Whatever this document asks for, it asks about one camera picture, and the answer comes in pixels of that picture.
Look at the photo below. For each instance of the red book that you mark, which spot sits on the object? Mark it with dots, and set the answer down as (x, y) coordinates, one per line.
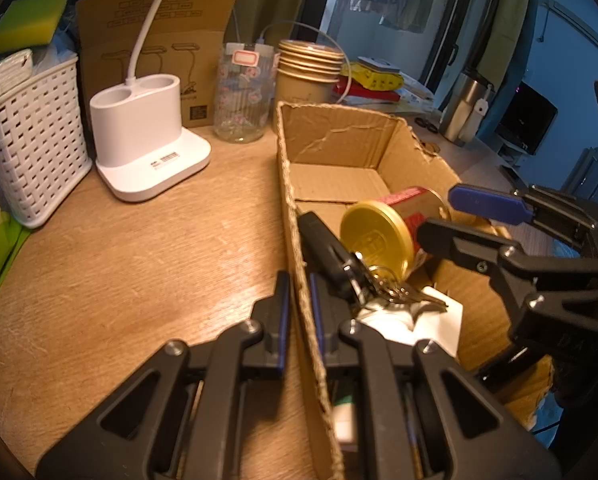
(364, 95)

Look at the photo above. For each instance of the patterned glass jar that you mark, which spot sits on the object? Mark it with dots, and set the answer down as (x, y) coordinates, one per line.
(244, 95)

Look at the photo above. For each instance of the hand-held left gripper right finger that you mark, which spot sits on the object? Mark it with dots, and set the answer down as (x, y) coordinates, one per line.
(315, 310)

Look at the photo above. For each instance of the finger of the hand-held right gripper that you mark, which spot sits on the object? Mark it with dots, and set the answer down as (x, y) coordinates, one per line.
(459, 242)
(479, 201)

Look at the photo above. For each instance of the white plastic basket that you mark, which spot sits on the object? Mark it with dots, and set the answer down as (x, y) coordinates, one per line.
(34, 150)

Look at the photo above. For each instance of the black sliding door frame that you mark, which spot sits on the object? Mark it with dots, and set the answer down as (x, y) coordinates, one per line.
(451, 25)

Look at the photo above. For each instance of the yellow-green sponge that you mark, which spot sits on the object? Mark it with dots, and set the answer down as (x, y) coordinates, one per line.
(26, 25)

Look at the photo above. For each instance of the white lamp base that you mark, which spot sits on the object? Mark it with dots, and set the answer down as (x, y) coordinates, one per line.
(144, 160)

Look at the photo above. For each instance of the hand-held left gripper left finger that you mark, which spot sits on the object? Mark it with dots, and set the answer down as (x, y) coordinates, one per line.
(281, 322)

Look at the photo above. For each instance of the steel travel tumbler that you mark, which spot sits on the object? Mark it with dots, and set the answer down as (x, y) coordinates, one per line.
(464, 110)

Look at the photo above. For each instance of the white shelf unit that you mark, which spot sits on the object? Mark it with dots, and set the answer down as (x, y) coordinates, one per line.
(516, 160)

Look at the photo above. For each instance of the white rounded device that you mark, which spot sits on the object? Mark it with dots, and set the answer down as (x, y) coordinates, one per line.
(379, 64)

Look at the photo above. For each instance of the black car key with keyring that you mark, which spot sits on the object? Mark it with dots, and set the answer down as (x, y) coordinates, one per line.
(324, 250)

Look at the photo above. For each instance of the stack of paper cups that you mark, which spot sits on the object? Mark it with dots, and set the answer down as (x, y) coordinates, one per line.
(304, 90)

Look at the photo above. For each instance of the black monitor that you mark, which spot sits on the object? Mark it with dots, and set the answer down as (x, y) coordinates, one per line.
(529, 117)

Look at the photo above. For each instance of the bunch of keys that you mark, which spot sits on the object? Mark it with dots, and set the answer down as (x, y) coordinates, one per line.
(404, 295)

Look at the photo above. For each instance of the flat cardboard lamp carton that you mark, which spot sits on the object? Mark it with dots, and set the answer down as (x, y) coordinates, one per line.
(204, 35)

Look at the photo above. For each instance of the red tin can gold lid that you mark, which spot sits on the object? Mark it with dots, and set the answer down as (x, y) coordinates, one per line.
(374, 240)

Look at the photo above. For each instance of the black scissors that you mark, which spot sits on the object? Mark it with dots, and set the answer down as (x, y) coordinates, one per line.
(425, 124)

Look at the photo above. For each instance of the white and blue packets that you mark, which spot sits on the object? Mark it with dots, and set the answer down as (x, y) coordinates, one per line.
(416, 92)

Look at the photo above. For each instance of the cardboard box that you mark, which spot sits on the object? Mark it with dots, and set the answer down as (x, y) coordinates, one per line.
(339, 150)

